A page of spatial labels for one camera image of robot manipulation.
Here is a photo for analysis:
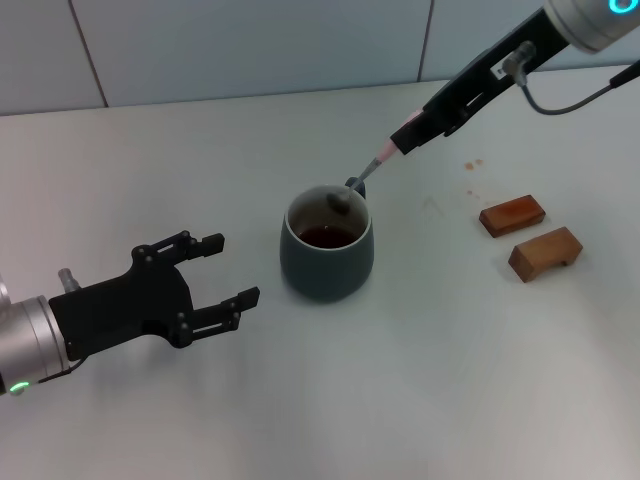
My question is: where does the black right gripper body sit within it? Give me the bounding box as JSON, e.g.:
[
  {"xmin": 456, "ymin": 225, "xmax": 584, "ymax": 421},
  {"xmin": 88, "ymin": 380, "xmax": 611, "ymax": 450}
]
[{"xmin": 423, "ymin": 7, "xmax": 571, "ymax": 121}]

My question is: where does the notched light wooden block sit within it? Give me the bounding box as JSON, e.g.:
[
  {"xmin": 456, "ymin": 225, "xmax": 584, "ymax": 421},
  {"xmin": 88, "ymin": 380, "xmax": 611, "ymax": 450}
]
[{"xmin": 508, "ymin": 225, "xmax": 585, "ymax": 284}]

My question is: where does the grey ceramic cup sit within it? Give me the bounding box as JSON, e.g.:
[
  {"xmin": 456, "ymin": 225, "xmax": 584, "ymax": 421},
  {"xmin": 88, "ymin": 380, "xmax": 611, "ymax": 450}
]
[{"xmin": 278, "ymin": 175, "xmax": 375, "ymax": 305}]

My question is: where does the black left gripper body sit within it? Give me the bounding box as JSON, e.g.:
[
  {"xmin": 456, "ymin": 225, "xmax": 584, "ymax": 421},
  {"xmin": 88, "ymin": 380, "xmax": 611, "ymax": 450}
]
[{"xmin": 48, "ymin": 244, "xmax": 195, "ymax": 362}]

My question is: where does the flat dark wooden block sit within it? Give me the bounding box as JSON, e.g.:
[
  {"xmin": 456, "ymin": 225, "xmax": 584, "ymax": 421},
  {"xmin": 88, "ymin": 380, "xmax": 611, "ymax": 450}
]
[{"xmin": 478, "ymin": 193, "xmax": 547, "ymax": 240}]

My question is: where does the pink handled metal spoon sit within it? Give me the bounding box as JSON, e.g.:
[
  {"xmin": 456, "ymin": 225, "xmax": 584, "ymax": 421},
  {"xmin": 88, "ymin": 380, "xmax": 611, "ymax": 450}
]
[{"xmin": 323, "ymin": 110, "xmax": 420, "ymax": 215}]

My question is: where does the grey right wrist cable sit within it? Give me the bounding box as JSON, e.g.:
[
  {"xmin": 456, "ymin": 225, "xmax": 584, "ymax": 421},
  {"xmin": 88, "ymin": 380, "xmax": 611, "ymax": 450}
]
[{"xmin": 519, "ymin": 62, "xmax": 640, "ymax": 116}]

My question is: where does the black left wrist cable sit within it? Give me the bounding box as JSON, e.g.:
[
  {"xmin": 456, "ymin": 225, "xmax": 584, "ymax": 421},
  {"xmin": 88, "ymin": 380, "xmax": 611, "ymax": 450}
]
[{"xmin": 38, "ymin": 355, "xmax": 84, "ymax": 385}]

